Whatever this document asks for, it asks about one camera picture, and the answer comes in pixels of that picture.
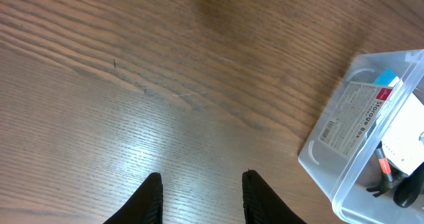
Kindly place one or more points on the white blue cardboard box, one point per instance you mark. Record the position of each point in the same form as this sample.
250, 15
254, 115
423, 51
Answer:
402, 142

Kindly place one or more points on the clear plastic container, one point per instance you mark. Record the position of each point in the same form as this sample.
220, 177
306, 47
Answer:
339, 152

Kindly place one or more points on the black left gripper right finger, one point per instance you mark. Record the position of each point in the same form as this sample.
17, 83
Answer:
261, 203

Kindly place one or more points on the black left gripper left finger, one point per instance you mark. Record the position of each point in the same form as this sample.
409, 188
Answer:
145, 206

